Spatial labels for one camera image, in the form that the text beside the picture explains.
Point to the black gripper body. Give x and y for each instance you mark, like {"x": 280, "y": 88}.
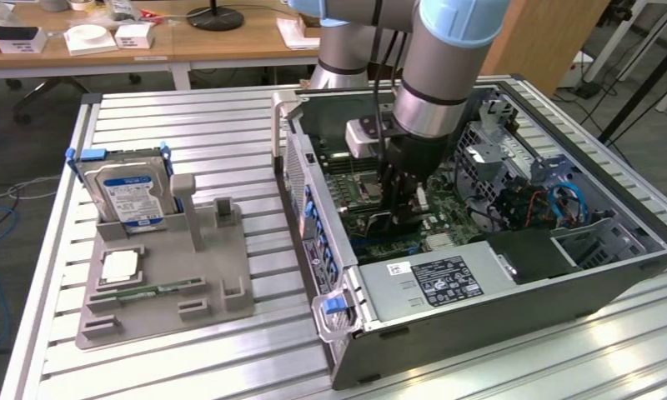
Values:
{"x": 419, "y": 156}

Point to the green graphics card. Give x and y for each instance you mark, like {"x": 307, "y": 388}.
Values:
{"x": 372, "y": 225}

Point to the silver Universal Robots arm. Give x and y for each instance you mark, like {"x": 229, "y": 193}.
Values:
{"x": 439, "y": 62}

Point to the CPU socket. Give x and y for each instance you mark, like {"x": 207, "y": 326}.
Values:
{"x": 367, "y": 187}

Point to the green motherboard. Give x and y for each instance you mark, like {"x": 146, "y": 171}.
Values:
{"x": 450, "y": 208}

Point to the black RAM slot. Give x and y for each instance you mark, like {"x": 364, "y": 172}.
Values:
{"x": 349, "y": 166}
{"x": 336, "y": 156}

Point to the silver chipset heatsink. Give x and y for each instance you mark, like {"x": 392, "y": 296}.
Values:
{"x": 440, "y": 242}

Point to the metal disk bay cage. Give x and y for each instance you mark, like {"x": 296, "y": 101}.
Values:
{"x": 488, "y": 166}

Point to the grey power supply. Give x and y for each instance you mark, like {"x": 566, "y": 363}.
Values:
{"x": 439, "y": 283}

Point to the blue case latch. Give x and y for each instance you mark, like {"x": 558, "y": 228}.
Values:
{"x": 335, "y": 305}

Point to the dark grey PC case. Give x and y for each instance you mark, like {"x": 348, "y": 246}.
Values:
{"x": 478, "y": 333}

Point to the wooden cabinet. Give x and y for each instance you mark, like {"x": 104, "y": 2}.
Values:
{"x": 550, "y": 46}

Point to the white paper booklet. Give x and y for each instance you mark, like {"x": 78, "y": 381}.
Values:
{"x": 297, "y": 35}

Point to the open cardboard box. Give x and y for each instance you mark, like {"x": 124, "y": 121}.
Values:
{"x": 309, "y": 23}

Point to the grey plastic parts rack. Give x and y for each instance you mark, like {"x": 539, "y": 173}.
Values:
{"x": 172, "y": 266}

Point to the wooden desk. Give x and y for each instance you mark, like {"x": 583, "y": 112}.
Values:
{"x": 228, "y": 46}

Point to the black stand pole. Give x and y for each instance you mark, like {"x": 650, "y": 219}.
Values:
{"x": 644, "y": 75}

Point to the hard disk with blue carrier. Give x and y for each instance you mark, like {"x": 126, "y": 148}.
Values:
{"x": 128, "y": 196}

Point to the black lamp base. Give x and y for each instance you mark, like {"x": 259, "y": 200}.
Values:
{"x": 215, "y": 18}

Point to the green RAM stick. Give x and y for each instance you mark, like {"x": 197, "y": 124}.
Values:
{"x": 144, "y": 291}

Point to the silver CPU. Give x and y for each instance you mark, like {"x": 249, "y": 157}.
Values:
{"x": 118, "y": 266}

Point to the small white box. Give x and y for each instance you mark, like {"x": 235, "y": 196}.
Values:
{"x": 134, "y": 36}

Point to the black chair base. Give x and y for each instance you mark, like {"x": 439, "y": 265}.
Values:
{"x": 44, "y": 91}

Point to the grey cup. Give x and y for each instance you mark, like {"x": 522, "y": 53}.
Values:
{"x": 53, "y": 5}

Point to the white box with black top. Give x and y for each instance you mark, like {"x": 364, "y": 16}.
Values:
{"x": 18, "y": 41}

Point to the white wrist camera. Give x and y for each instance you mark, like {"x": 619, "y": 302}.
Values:
{"x": 361, "y": 139}

